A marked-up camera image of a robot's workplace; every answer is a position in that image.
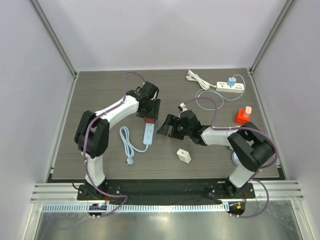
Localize dark red charger plug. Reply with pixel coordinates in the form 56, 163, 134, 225
143, 117, 156, 124

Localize blue power strip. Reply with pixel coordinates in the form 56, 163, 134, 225
119, 123, 155, 166

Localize white charger plug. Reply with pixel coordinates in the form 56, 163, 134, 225
176, 148, 192, 164

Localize red cube socket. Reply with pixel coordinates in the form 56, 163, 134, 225
234, 109, 251, 125

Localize round blue socket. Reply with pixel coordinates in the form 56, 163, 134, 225
231, 152, 241, 166

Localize pink charger plug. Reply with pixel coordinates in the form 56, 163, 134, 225
243, 106, 252, 118

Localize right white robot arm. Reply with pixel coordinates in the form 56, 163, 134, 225
157, 110, 278, 198

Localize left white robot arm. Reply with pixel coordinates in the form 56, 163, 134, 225
74, 81, 161, 200

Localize light blue charger plug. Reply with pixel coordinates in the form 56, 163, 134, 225
227, 76, 237, 87

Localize white power strip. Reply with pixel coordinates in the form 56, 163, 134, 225
185, 69, 245, 94

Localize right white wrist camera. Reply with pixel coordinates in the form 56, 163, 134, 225
178, 102, 188, 113

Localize white usb cable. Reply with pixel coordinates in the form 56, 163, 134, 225
195, 73, 246, 111

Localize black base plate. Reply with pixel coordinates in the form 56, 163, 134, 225
77, 178, 256, 206

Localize left aluminium frame post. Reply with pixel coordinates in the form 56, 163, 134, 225
29, 0, 77, 78

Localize aluminium frame post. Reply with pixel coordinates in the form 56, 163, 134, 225
248, 0, 296, 75
29, 0, 77, 78

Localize white slotted cable duct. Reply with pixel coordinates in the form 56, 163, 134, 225
42, 202, 229, 213

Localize aluminium front rail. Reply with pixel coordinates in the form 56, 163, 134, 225
30, 180, 304, 203

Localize right aluminium frame post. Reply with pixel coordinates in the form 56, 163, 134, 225
248, 0, 296, 75

